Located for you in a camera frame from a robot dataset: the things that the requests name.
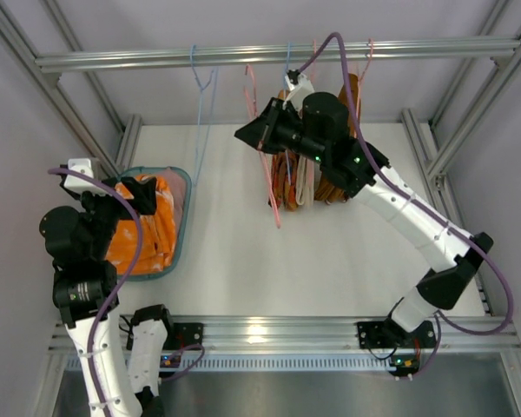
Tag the grey slotted cable duct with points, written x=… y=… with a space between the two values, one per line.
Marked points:
x=288 y=362

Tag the pink trousers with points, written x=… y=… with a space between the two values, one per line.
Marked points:
x=178 y=188

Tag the aluminium left frame strut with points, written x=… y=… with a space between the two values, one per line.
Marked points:
x=17 y=42

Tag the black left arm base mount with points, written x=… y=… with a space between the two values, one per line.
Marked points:
x=184 y=334

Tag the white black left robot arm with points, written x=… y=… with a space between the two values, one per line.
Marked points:
x=85 y=291

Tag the pink wire hanger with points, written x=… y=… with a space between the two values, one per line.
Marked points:
x=252 y=112
x=361 y=74
x=312 y=68

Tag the orange brown patterned trousers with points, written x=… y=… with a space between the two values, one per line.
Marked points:
x=284 y=167

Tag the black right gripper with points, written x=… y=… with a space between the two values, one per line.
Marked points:
x=270 y=129

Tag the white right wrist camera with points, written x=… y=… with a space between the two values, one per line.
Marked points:
x=299 y=87

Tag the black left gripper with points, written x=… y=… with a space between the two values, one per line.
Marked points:
x=124 y=196

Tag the beige trousers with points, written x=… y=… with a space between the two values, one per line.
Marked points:
x=304 y=192

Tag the orange white tie-dye trousers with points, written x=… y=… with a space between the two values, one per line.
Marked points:
x=160 y=232

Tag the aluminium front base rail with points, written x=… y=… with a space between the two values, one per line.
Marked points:
x=325 y=335

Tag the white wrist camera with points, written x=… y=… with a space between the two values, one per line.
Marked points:
x=83 y=166
x=299 y=87

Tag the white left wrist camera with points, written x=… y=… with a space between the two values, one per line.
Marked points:
x=83 y=166

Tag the aluminium frame strut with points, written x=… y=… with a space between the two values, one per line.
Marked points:
x=469 y=155
x=17 y=42

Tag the teal plastic basket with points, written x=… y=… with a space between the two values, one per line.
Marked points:
x=178 y=249

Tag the aluminium hanging rail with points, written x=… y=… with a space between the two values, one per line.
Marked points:
x=451 y=47

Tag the blue wire hanger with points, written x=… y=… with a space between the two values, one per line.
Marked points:
x=205 y=111
x=285 y=93

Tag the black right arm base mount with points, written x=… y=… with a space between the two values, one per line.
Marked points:
x=373 y=335

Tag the aluminium right frame strut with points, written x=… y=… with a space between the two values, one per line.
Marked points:
x=469 y=155

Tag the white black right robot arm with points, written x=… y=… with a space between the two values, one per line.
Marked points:
x=320 y=132

